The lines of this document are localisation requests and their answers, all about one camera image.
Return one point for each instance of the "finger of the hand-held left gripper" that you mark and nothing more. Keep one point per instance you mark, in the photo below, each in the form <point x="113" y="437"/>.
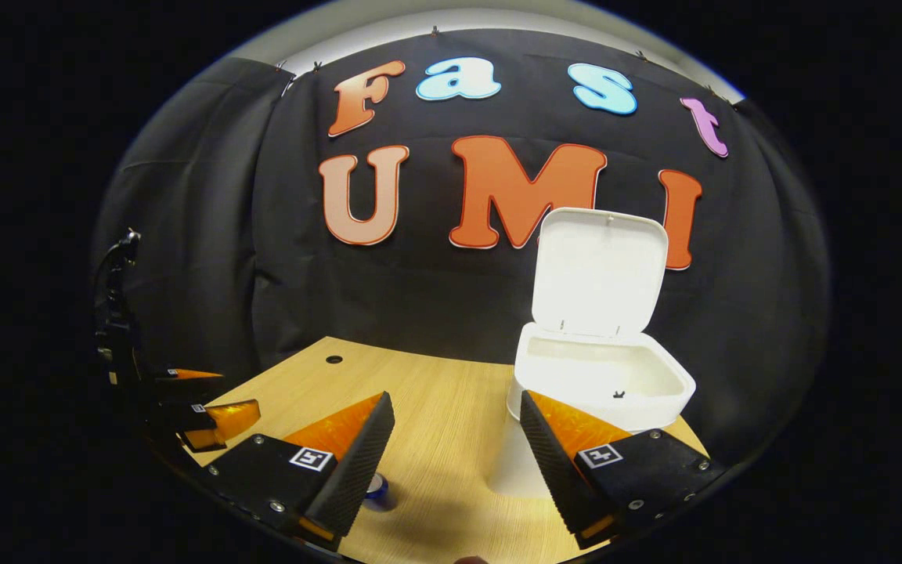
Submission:
<point x="224" y="419"/>
<point x="185" y="388"/>

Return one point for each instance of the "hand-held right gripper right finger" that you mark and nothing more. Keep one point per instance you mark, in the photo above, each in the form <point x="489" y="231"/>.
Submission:
<point x="549" y="462"/>

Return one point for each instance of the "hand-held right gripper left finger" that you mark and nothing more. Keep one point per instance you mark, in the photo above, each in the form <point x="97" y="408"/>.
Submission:
<point x="357" y="462"/>

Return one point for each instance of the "blue pop can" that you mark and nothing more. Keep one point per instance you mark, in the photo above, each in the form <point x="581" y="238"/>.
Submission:
<point x="379" y="489"/>

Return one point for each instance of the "white desktop garbage bin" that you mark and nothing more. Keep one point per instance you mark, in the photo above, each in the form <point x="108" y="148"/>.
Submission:
<point x="600" y="274"/>

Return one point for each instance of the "wooden desktop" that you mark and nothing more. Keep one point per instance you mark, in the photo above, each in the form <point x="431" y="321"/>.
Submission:
<point x="443" y="407"/>

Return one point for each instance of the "black backdrop cloth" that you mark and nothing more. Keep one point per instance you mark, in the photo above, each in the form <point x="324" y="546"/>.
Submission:
<point x="420" y="298"/>

